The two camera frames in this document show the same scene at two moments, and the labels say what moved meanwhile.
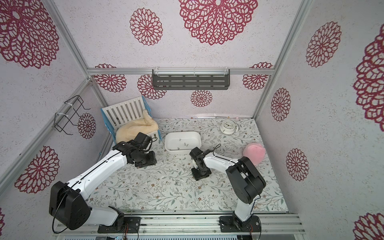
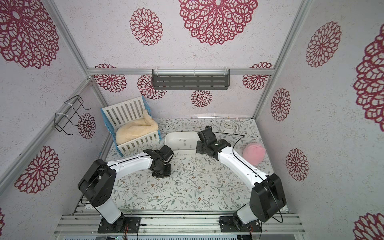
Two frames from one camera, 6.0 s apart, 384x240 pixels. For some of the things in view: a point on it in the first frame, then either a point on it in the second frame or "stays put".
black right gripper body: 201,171 -> 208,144
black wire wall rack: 67,112 stays put
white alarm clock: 229,127 stays put
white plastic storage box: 182,142 stays put
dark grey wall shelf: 170,79 stays put
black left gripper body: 145,159 -> 164,171
